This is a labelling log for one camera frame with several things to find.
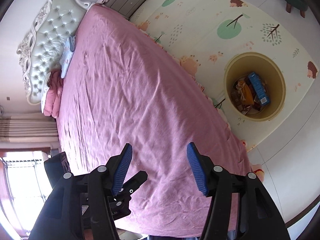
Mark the yellow trash bin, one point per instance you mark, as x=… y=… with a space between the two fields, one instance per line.
x=238 y=68

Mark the mustard drawstring pouch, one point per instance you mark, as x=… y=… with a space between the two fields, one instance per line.
x=245 y=93

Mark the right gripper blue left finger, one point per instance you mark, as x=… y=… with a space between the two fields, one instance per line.
x=61 y=215

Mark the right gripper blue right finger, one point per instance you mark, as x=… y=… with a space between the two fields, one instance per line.
x=257 y=215

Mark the folded pink quilt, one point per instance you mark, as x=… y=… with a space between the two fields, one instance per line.
x=52 y=94

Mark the folded light blue blanket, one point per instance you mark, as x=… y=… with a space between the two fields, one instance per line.
x=67 y=55

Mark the cartoon play mat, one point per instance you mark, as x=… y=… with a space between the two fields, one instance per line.
x=205 y=35

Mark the blue carton box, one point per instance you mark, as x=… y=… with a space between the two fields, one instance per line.
x=259 y=88

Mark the beige curtain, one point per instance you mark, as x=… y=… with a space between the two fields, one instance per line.
x=22 y=129

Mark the green tufted headboard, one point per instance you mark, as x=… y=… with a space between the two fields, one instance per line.
x=41 y=49

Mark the pink bed sheet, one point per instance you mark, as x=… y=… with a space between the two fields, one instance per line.
x=122 y=88

